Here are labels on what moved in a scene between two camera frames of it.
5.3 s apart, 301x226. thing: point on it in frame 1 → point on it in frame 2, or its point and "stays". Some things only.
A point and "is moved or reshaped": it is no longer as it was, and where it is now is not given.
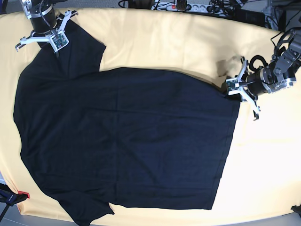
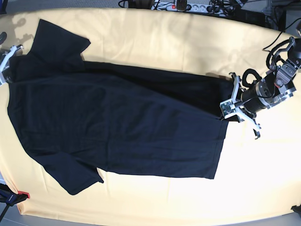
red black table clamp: x=10 y=197 stays
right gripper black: x=257 y=88 → x=257 y=97
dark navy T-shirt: x=122 y=136 is moved or reshaped
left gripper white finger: x=68 y=14 → x=12 y=49
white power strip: x=208 y=7 stays
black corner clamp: x=297 y=209 stays
